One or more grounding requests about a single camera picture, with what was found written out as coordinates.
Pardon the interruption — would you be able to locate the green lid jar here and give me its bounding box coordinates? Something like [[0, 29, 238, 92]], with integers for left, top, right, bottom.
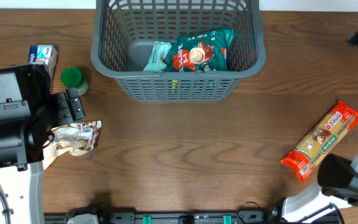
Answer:
[[60, 67, 89, 95]]

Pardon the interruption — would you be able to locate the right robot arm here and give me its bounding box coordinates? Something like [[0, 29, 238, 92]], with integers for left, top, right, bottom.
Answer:
[[267, 101, 358, 223]]

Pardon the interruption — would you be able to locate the light blue wipes packet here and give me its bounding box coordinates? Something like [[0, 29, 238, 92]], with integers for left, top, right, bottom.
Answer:
[[143, 42, 172, 72]]

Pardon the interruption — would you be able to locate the grey plastic basket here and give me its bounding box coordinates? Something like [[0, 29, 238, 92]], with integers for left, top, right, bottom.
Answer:
[[91, 0, 266, 101]]

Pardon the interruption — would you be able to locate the white brown snack pouch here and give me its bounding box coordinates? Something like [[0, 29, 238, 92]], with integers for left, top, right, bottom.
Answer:
[[43, 120, 102, 169]]

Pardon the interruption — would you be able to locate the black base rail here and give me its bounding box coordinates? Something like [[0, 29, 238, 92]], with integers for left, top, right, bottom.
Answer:
[[44, 208, 271, 224]]

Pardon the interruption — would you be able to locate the green Nescafe coffee bag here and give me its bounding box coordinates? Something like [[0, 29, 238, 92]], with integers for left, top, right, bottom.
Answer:
[[168, 28, 236, 72]]

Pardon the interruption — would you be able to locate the red spaghetti pasta pack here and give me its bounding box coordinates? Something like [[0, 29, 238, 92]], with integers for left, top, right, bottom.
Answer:
[[281, 101, 358, 182]]

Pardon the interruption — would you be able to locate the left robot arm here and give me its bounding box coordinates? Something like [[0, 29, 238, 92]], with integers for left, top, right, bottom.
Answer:
[[0, 63, 85, 223]]

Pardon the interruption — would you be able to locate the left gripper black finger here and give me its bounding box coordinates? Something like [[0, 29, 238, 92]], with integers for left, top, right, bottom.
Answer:
[[53, 92, 73, 126], [66, 88, 85, 121]]

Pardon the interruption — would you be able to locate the tissue pocket pack bundle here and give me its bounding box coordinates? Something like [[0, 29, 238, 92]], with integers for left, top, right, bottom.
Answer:
[[27, 45, 58, 78]]

